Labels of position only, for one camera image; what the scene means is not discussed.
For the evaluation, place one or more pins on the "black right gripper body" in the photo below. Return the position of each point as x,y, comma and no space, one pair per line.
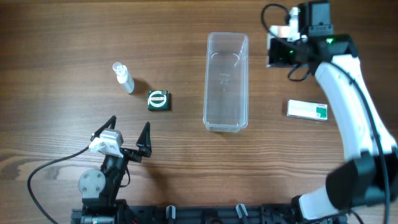
280,52

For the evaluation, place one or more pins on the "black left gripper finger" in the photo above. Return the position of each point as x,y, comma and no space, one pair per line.
144,142
109,124

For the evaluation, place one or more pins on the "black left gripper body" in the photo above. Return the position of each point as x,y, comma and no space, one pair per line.
127,151

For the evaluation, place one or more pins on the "white green medicine box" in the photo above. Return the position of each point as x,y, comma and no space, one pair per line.
307,110

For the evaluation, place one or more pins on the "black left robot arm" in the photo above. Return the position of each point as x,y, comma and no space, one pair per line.
99,187

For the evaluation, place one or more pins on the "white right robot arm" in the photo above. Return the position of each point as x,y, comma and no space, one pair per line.
369,175

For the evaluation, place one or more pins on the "clear plastic container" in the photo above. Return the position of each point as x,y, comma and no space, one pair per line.
226,94

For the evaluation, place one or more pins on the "green Zam-Buk box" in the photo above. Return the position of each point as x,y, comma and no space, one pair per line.
158,100

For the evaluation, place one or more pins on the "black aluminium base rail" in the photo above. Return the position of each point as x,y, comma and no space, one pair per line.
261,214

